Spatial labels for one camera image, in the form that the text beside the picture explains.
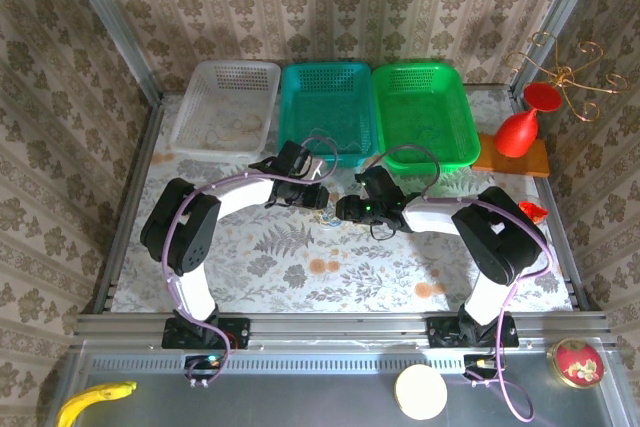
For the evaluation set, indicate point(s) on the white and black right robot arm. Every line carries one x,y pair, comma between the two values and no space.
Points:
430,214

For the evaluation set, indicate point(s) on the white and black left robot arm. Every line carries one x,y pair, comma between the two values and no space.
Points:
240,194

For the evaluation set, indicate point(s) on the floral tablecloth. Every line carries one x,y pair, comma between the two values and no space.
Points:
350,272

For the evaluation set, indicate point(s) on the teal plastic basket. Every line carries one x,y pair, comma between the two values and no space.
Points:
325,102

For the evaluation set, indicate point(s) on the green plastic basket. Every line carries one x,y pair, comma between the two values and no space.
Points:
425,102

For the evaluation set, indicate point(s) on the white plastic basket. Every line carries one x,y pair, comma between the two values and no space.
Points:
225,97

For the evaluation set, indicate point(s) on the red wine glass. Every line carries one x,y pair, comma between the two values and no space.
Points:
515,132

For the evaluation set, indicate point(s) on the red foil candy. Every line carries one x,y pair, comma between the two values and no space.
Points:
534,211

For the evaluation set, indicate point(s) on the wooden board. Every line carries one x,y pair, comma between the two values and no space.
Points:
535,162

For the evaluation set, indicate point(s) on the small circuit board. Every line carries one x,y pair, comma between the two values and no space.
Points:
205,362
475,362

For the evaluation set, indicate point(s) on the round cream disc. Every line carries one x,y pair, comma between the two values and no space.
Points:
421,392

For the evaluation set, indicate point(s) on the round red tin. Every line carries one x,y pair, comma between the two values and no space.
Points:
577,364

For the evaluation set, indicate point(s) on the yellow banana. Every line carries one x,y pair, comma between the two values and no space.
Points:
90,397

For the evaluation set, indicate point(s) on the long aluminium rail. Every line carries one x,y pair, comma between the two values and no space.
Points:
340,327

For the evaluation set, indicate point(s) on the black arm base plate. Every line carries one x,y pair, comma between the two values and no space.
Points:
440,332
240,332

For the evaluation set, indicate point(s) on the aluminium side rail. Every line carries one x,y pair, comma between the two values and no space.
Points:
131,197
584,297

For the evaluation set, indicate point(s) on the aluminium frame post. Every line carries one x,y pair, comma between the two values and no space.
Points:
114,22
557,22

